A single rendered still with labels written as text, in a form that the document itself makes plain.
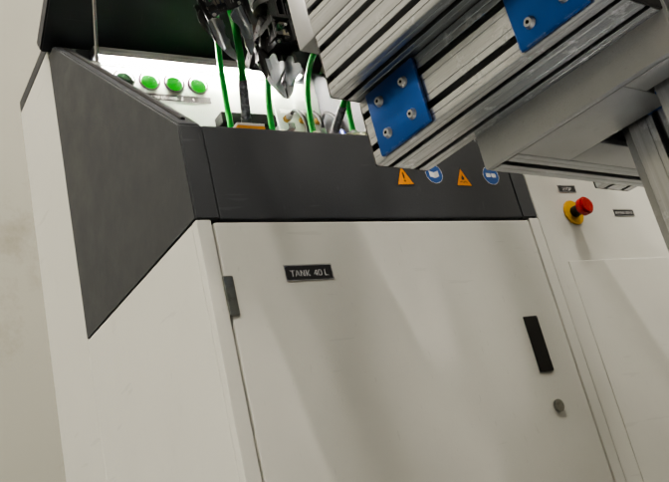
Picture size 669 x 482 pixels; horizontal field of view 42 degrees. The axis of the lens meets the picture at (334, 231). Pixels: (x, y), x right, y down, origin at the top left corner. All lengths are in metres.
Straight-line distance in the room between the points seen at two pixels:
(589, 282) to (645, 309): 0.14
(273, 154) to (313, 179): 0.08
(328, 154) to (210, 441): 0.50
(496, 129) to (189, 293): 0.52
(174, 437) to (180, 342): 0.15
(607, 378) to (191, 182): 0.83
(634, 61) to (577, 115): 0.09
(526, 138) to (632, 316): 0.80
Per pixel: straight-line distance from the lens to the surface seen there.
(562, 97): 1.00
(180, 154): 1.33
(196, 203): 1.29
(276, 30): 1.78
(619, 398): 1.66
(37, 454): 3.34
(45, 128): 2.08
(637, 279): 1.82
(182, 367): 1.34
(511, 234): 1.62
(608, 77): 0.97
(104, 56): 2.03
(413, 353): 1.38
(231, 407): 1.20
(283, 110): 2.17
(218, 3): 1.59
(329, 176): 1.43
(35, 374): 3.41
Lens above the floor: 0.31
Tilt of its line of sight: 19 degrees up
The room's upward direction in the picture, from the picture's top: 14 degrees counter-clockwise
